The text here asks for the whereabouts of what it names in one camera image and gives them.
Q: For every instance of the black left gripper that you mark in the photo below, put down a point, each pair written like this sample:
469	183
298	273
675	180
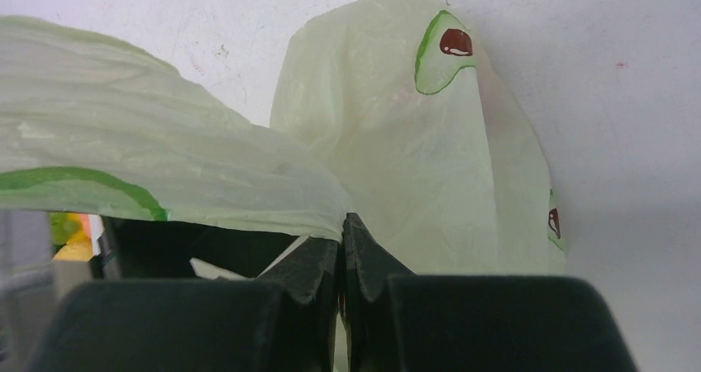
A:
134	249

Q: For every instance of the green fake grape bunch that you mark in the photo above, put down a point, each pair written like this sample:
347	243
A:
63	225

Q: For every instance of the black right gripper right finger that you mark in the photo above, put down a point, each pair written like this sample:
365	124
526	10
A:
397	320

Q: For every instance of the orange fake peach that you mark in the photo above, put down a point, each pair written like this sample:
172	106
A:
85	223

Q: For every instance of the pale green plastic bag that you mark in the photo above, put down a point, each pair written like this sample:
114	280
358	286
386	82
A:
389	109

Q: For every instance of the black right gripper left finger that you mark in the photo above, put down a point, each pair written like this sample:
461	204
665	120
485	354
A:
282	321

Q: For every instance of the yellow fake mango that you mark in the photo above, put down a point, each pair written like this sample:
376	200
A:
75	247

